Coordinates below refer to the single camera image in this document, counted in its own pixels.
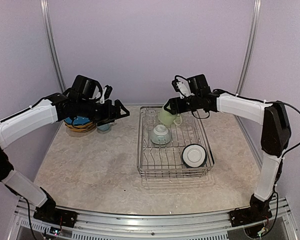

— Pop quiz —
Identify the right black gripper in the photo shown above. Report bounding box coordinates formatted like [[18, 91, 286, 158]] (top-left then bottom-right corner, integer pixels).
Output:
[[165, 93, 202, 114]]

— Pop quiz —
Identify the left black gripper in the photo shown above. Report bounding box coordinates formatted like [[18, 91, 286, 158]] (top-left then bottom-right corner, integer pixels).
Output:
[[77, 98, 130, 126]]

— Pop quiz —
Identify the green mug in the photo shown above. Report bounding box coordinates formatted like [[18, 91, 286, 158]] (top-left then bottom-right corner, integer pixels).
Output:
[[157, 107, 182, 126]]

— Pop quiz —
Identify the light blue mug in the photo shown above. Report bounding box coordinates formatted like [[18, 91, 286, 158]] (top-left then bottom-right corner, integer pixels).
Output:
[[97, 123, 111, 133]]

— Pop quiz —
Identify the blue dotted plate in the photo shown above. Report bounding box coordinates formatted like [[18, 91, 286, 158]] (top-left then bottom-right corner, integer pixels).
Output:
[[64, 116, 92, 126]]

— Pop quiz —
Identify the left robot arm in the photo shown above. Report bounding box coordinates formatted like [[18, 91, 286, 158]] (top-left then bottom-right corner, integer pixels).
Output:
[[0, 75, 130, 223]]

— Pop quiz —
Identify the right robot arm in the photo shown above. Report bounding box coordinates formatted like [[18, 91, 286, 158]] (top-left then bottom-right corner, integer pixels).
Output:
[[163, 74, 294, 222]]

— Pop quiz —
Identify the clear glass tumbler left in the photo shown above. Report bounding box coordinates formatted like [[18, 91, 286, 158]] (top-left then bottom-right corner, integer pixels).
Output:
[[145, 108, 157, 129]]

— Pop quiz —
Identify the green grid pattern bowl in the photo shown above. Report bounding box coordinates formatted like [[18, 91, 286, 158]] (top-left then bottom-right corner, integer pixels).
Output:
[[150, 124, 171, 145]]

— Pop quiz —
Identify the beige floral plate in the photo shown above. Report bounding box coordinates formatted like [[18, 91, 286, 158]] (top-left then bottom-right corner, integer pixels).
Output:
[[66, 122, 98, 133]]

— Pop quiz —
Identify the black rimmed white bowl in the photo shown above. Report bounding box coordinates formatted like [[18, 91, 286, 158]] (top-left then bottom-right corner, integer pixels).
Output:
[[181, 143, 208, 168]]

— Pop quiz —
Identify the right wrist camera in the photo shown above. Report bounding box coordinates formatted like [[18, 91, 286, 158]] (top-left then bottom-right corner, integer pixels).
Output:
[[171, 75, 191, 99]]

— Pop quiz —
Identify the metal wire dish rack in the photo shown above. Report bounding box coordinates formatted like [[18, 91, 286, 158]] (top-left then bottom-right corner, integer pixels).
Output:
[[136, 106, 215, 179]]

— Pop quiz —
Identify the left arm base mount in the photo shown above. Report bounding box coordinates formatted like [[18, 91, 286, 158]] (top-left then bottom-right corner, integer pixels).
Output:
[[33, 199, 78, 228]]

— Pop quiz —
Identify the left aluminium corner post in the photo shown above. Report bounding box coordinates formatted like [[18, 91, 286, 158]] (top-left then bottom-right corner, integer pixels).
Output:
[[39, 0, 66, 92]]

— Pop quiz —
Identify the aluminium corner post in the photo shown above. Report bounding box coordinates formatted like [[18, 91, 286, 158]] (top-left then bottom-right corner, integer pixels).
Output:
[[39, 0, 66, 92], [236, 0, 262, 95]]

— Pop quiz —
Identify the right aluminium corner post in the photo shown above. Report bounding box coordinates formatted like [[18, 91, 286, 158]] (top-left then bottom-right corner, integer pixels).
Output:
[[236, 0, 262, 95]]

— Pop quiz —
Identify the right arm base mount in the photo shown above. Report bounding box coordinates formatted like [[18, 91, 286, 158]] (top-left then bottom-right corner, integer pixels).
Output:
[[228, 197, 273, 227]]

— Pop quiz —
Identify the aluminium front rail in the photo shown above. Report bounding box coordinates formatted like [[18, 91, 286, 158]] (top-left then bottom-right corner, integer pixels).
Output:
[[7, 197, 298, 240]]

